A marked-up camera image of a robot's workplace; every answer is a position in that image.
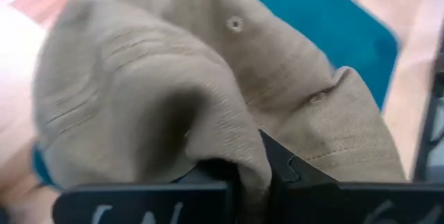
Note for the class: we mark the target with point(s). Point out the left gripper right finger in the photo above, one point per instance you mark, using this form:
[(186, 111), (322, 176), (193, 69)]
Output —
[(329, 203)]

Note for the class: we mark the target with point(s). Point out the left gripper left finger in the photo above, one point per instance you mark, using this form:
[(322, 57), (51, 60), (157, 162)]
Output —
[(138, 203)]

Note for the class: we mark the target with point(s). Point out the beige cap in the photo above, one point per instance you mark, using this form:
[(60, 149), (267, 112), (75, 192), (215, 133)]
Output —
[(138, 78)]

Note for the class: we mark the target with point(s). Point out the teal plastic bin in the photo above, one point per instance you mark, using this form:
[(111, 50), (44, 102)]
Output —
[(329, 26)]

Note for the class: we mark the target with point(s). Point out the black aluminium rig frame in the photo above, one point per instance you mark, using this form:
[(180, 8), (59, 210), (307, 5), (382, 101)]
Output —
[(430, 130)]

